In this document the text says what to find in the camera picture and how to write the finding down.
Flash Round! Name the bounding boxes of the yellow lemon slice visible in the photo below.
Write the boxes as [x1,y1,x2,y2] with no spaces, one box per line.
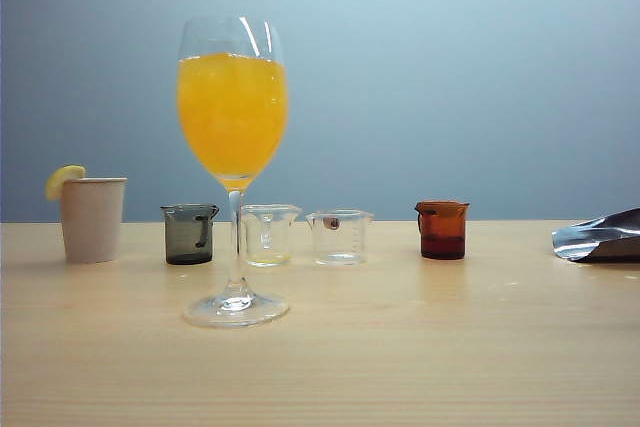
[45,163,87,201]

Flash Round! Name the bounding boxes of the white paper cup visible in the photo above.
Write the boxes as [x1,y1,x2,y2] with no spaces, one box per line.
[60,176,129,264]

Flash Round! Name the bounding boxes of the grey glass measuring cup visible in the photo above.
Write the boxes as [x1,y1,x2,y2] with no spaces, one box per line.
[159,203,221,266]

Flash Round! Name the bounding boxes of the clear measuring cup brown dot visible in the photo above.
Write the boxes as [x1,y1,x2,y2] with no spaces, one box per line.
[305,208,375,267]

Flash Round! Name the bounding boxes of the amber glass measuring cup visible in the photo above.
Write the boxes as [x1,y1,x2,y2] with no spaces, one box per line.
[414,200,471,261]

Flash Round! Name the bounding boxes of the clear empty measuring cup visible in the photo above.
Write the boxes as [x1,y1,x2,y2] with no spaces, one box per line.
[239,203,303,268]

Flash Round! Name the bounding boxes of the wine glass with orange juice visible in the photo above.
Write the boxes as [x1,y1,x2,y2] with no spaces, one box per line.
[177,14,292,329]

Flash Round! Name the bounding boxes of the silver foil bag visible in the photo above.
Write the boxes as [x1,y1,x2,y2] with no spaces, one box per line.
[551,206,640,264]

